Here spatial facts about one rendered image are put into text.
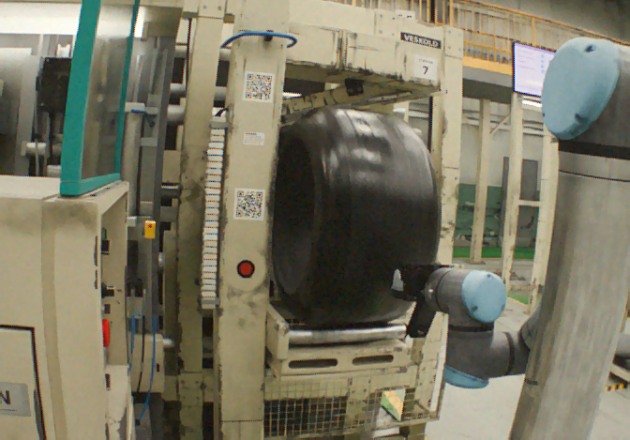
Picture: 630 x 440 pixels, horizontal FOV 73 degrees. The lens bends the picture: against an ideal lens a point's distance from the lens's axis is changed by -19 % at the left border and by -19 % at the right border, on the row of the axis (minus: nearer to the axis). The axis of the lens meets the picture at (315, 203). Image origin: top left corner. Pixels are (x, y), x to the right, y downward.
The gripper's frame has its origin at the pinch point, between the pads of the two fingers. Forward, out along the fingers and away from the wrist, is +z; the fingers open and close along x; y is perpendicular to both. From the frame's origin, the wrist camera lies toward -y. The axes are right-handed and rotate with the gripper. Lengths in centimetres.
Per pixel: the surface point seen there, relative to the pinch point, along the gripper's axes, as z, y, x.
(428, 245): -3.0, 11.0, -6.8
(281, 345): 9.9, -14.1, 24.5
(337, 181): -1.2, 24.5, 15.8
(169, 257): 96, 2, 48
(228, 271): 19.2, 3.0, 36.1
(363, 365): 12.4, -21.0, 1.8
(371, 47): 36, 74, -9
